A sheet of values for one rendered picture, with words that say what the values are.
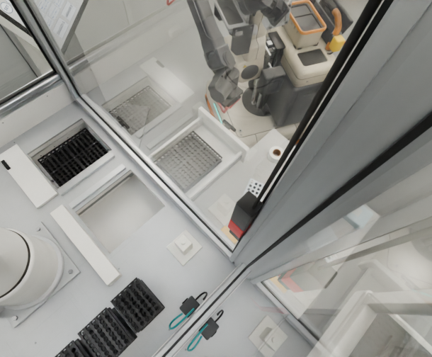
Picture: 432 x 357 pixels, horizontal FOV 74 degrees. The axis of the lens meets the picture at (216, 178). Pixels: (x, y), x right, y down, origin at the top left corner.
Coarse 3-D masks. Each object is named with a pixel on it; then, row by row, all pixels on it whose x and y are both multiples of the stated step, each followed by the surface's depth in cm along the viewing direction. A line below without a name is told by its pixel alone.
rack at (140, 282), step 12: (132, 288) 85; (144, 288) 84; (120, 300) 83; (132, 300) 83; (144, 300) 83; (156, 300) 83; (120, 312) 82; (132, 312) 85; (144, 312) 85; (156, 312) 82; (132, 324) 83; (144, 324) 81
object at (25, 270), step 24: (0, 240) 68; (24, 240) 79; (48, 240) 94; (0, 264) 67; (24, 264) 75; (48, 264) 85; (72, 264) 93; (0, 288) 70; (24, 288) 77; (48, 288) 88; (24, 312) 87
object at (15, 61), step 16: (0, 0) 80; (0, 16) 83; (16, 16) 86; (0, 32) 86; (16, 32) 89; (0, 48) 88; (16, 48) 92; (32, 48) 95; (0, 64) 92; (16, 64) 95; (32, 64) 99; (48, 64) 103; (0, 80) 95; (16, 80) 99; (32, 80) 103; (0, 96) 99
